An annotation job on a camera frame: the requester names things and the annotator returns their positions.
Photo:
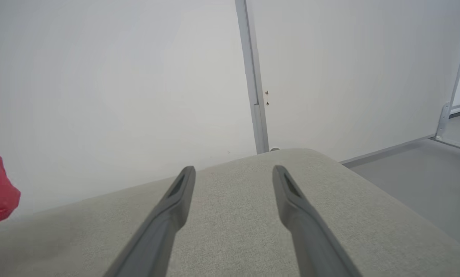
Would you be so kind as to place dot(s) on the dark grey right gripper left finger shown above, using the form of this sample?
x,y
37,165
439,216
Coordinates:
x,y
164,227

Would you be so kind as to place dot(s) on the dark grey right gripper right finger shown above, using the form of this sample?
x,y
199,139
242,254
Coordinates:
x,y
310,238

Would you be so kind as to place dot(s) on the grey partition base rail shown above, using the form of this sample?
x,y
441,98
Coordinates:
x,y
387,151

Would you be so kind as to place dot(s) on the grey post foot bracket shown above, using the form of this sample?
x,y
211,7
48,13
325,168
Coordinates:
x,y
260,130

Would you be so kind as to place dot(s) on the grey angle bracket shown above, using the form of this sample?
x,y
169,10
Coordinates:
x,y
443,121

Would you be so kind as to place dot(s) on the grey metal partition post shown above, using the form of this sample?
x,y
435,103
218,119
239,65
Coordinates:
x,y
250,57

